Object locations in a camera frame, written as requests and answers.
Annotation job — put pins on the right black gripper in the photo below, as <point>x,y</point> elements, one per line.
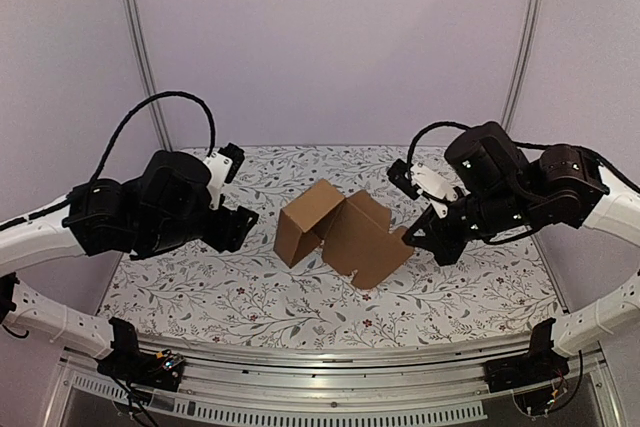
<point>447,229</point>

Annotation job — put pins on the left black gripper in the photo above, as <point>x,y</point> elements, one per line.
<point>232,222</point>

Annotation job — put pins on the brown cardboard paper box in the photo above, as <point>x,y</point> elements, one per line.
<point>354,233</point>

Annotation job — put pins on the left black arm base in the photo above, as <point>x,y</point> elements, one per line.
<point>126,362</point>

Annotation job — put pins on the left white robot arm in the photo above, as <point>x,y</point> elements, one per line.
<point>94,218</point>

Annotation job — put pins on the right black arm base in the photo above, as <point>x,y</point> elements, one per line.
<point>537,365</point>

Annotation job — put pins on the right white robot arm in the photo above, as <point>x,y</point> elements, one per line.
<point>563,184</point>

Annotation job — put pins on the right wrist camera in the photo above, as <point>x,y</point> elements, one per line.
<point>420,181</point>

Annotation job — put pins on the aluminium front rail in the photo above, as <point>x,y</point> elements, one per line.
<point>440,385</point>

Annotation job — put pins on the left aluminium frame post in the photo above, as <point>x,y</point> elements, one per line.
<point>141,55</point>

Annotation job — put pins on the aluminium frame post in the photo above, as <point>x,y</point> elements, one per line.
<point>524,51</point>
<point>141,55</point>

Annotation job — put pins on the right aluminium frame post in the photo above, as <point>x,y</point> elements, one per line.
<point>524,51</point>

